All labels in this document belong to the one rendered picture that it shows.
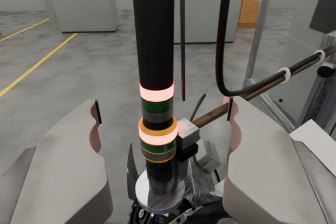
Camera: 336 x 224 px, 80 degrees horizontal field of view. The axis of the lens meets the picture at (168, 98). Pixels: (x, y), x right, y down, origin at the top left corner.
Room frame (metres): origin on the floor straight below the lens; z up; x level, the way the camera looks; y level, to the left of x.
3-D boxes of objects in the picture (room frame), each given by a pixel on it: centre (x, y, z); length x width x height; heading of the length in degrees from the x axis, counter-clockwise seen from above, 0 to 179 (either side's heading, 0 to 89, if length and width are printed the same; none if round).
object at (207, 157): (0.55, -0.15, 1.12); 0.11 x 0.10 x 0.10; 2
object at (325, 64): (0.54, -0.46, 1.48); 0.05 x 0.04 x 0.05; 127
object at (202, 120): (0.36, -0.23, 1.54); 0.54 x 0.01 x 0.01; 127
